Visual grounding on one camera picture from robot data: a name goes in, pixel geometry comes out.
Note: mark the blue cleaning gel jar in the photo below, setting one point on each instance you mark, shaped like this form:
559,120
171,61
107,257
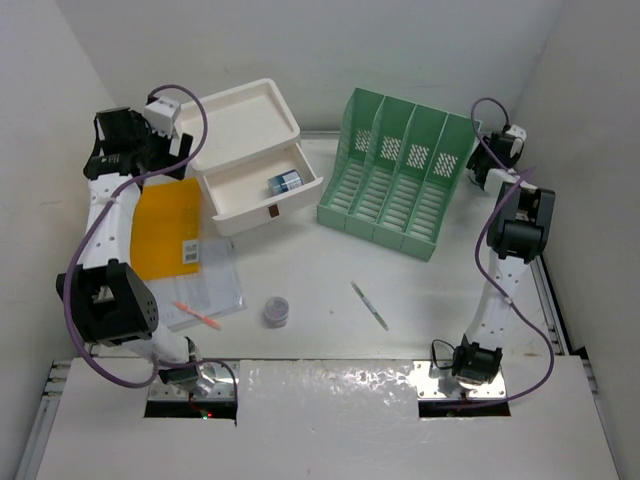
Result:
285,182

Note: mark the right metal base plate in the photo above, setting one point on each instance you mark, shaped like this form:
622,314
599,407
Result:
434,384

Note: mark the green file rack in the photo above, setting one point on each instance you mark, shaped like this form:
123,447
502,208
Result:
396,169

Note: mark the white foam front board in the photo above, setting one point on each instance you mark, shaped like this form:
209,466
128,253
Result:
327,420

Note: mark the metal base plate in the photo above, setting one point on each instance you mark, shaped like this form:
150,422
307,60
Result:
434,384
211,382

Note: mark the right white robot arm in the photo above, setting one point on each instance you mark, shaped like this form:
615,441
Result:
515,234

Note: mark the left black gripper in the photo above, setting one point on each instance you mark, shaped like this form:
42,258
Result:
143,130

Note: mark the white drawer cabinet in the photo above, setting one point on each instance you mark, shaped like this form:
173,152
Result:
238,124

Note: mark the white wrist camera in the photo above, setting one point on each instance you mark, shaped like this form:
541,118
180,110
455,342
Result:
161,114
517,136

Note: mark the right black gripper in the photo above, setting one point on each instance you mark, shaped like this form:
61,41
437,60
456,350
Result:
478,159

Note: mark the clear plastic document sleeve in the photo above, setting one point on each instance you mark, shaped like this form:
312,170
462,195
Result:
214,291

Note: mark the orange pen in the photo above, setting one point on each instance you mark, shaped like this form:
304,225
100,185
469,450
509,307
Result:
201,317

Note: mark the yellow plastic folder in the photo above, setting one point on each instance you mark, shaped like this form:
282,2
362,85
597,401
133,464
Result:
165,233

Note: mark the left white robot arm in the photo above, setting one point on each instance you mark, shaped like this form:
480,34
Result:
104,301

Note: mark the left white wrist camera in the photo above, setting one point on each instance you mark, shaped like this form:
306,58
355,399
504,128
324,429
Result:
161,114

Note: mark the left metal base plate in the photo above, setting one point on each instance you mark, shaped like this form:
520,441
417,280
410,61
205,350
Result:
211,382

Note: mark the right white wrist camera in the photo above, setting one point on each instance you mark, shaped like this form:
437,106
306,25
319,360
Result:
517,136

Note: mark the small clear round container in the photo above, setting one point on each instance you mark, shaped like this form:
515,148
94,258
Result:
276,312

